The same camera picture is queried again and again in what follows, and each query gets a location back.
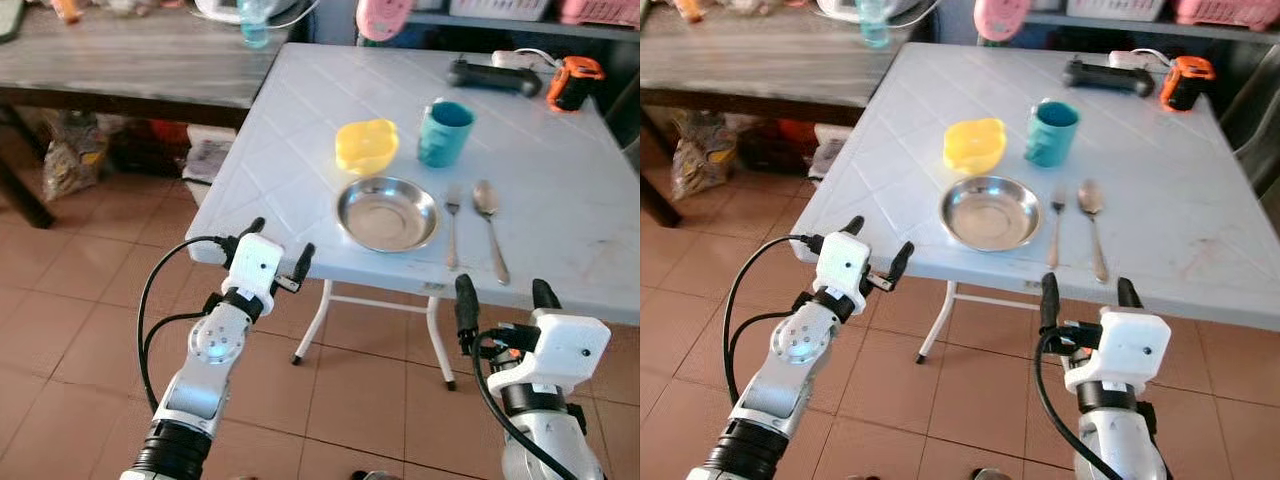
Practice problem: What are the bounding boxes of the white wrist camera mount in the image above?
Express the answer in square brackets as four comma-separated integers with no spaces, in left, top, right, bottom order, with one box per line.
[222,233,285,317]
[1063,308,1173,394]
[488,308,613,396]
[815,232,872,317]

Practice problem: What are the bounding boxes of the yellow plastic bowl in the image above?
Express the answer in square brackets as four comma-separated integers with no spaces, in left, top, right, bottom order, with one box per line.
[334,118,400,177]
[942,118,1008,176]

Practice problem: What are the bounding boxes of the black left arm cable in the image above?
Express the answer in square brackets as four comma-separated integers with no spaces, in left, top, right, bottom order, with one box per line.
[722,235,823,406]
[136,236,233,411]

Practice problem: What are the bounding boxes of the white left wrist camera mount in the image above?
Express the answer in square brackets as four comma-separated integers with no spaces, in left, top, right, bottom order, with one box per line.
[815,232,872,317]
[222,233,285,317]

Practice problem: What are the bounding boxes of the round stainless steel plate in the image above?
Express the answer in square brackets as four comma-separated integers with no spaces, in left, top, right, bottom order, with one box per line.
[336,176,441,253]
[940,176,1043,252]

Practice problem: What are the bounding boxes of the white printed cardboard box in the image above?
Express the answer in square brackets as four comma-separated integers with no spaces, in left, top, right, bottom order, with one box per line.
[810,125,851,183]
[185,125,236,206]

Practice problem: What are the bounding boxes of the dark wall shelf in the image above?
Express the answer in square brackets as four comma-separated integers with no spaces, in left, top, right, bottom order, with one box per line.
[1025,10,1280,46]
[405,10,641,43]

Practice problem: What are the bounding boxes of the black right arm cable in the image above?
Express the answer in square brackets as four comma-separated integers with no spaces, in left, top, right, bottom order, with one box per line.
[1033,335,1096,480]
[470,335,553,480]

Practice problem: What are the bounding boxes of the teal transparent water bottle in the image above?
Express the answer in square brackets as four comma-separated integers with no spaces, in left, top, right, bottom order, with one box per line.
[238,0,271,49]
[858,0,891,49]

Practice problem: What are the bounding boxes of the black handheld device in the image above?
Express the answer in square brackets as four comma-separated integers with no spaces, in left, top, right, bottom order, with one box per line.
[1061,58,1156,98]
[446,58,544,98]

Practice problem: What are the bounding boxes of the white plastic basket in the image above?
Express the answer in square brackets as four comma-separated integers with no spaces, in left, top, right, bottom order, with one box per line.
[1065,0,1146,19]
[448,0,526,19]

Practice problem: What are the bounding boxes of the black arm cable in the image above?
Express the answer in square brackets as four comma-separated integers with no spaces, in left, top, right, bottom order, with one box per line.
[470,335,553,480]
[1033,335,1096,480]
[722,235,823,406]
[136,236,233,411]

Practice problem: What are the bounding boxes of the silver metal fork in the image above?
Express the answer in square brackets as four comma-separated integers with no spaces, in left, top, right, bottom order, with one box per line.
[444,186,463,271]
[1047,186,1066,271]

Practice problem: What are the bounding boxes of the clear plastic snack bag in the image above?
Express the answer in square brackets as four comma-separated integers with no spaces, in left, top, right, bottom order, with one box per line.
[42,110,111,201]
[670,110,741,201]

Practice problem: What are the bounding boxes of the silver metal spoon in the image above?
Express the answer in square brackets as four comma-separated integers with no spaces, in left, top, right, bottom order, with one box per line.
[472,180,511,286]
[1077,179,1111,284]

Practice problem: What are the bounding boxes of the orange black power tool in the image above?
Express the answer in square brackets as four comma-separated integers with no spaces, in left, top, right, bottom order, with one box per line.
[1159,56,1217,112]
[546,56,606,113]

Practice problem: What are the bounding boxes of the grey wood grain counter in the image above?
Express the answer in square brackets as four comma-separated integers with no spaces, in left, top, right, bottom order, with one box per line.
[640,8,926,229]
[0,8,301,229]

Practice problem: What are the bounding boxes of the pink plastic object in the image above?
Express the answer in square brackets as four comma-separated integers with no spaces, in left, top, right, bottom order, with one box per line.
[356,0,414,43]
[974,0,1031,43]

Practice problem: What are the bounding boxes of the grey plastic chair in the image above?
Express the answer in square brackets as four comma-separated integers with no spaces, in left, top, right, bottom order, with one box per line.
[1218,45,1280,236]

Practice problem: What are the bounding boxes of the teal plastic cup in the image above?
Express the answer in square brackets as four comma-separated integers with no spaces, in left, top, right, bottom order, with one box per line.
[417,98,476,169]
[1024,98,1081,169]

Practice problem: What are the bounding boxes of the pink plastic basket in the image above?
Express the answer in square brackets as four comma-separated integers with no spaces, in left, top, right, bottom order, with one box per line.
[558,0,641,26]
[1175,0,1280,29]

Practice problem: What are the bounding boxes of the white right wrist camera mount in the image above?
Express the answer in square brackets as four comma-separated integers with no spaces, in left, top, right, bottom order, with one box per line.
[488,308,613,396]
[1063,308,1173,394]

